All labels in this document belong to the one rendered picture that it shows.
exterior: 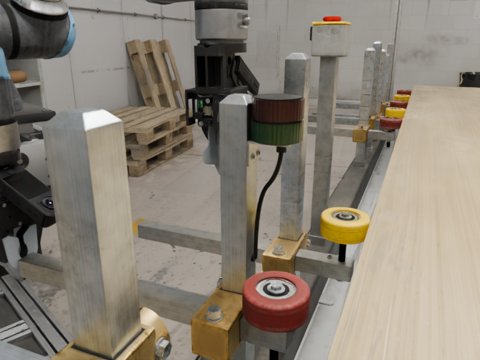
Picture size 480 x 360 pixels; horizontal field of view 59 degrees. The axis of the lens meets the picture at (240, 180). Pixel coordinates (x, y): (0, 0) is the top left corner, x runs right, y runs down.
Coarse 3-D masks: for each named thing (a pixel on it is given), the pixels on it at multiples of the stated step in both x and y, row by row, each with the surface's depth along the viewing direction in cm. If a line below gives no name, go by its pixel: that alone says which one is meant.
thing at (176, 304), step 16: (32, 256) 66; (48, 256) 66; (32, 272) 65; (48, 272) 63; (64, 288) 63; (144, 288) 58; (160, 288) 58; (144, 304) 57; (160, 304) 56; (176, 304) 55; (192, 304) 54; (176, 320) 56; (240, 320) 51; (240, 336) 52; (256, 336) 51; (272, 336) 50; (288, 336) 50
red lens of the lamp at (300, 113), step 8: (256, 104) 46; (264, 104) 45; (272, 104) 44; (280, 104) 44; (288, 104) 44; (296, 104) 45; (304, 104) 47; (256, 112) 46; (264, 112) 45; (272, 112) 45; (280, 112) 45; (288, 112) 45; (296, 112) 45; (264, 120) 45; (272, 120) 45; (280, 120) 45; (288, 120) 45; (296, 120) 46
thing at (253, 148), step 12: (264, 96) 47; (276, 96) 47; (288, 96) 47; (300, 96) 47; (300, 120) 47; (252, 144) 49; (264, 144) 47; (252, 156) 49; (276, 168) 49; (264, 192) 51
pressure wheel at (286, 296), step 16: (272, 272) 53; (256, 288) 50; (272, 288) 49; (288, 288) 50; (304, 288) 50; (256, 304) 47; (272, 304) 47; (288, 304) 47; (304, 304) 47; (256, 320) 47; (272, 320) 47; (288, 320) 47; (304, 320) 48; (272, 352) 52
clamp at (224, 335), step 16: (256, 272) 60; (208, 304) 53; (224, 304) 53; (240, 304) 53; (192, 320) 50; (224, 320) 50; (192, 336) 51; (208, 336) 50; (224, 336) 49; (192, 352) 51; (208, 352) 50; (224, 352) 49
